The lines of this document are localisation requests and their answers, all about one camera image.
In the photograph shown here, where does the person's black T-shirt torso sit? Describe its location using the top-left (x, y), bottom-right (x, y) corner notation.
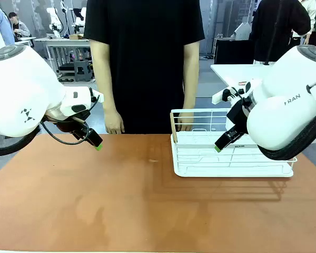
top-left (83, 0), bottom-right (205, 134)

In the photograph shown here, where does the thin black left cable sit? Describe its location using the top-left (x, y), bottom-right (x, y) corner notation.
top-left (41, 86), bottom-right (101, 145)

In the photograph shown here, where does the white wire dish rack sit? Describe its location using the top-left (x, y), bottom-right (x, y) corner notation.
top-left (170, 108), bottom-right (298, 178)

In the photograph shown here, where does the black stand pole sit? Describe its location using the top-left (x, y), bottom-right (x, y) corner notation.
top-left (263, 0), bottom-right (283, 65)

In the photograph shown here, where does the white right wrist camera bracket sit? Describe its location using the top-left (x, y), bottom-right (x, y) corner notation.
top-left (212, 81), bottom-right (252, 105)

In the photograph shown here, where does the person's right hand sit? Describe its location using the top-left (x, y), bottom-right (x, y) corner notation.
top-left (104, 109), bottom-right (126, 134)

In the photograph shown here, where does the person's left hand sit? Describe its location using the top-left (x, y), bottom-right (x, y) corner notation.
top-left (176, 108), bottom-right (195, 132)

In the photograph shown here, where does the bystander in black top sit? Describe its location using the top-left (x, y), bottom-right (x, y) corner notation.
top-left (249, 0), bottom-right (312, 63)

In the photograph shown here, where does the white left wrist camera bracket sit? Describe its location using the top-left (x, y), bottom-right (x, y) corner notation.
top-left (91, 88), bottom-right (105, 104)

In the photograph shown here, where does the white metal workbench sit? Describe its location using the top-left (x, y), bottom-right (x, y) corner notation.
top-left (34, 36), bottom-right (92, 80)

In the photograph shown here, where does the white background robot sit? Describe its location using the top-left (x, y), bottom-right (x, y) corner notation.
top-left (45, 0), bottom-right (67, 38)
top-left (68, 6), bottom-right (86, 34)

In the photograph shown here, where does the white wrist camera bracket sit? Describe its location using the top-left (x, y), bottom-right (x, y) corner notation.
top-left (91, 88), bottom-right (105, 104)
top-left (212, 81), bottom-right (252, 105)

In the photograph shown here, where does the grey step stool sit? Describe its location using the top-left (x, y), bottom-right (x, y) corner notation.
top-left (73, 60), bottom-right (93, 82)

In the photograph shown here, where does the bystander in light blue shirt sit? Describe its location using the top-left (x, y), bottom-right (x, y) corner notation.
top-left (0, 2), bottom-right (15, 47)

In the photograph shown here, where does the person's right forearm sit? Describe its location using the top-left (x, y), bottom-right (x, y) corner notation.
top-left (89, 39), bottom-right (122, 114)

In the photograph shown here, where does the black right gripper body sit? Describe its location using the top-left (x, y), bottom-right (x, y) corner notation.
top-left (226, 101), bottom-right (251, 134)

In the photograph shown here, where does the black background cabinet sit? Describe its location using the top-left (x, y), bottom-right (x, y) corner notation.
top-left (214, 38), bottom-right (255, 65)

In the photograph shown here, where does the white device on cabinet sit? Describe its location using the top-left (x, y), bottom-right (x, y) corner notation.
top-left (231, 22), bottom-right (252, 41)

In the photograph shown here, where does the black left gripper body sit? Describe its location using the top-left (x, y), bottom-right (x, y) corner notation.
top-left (54, 116), bottom-right (92, 141)

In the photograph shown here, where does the person's left forearm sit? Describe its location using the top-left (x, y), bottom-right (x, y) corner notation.
top-left (182, 41), bottom-right (201, 111)

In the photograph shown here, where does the wooden rack handle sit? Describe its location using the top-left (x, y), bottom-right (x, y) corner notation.
top-left (170, 112), bottom-right (179, 144)

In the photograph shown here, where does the seated person grey jacket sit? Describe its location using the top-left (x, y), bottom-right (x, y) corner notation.
top-left (7, 12), bottom-right (31, 38)

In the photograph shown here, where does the bystander in white shirt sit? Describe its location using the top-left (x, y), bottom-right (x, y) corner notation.
top-left (292, 0), bottom-right (316, 45)

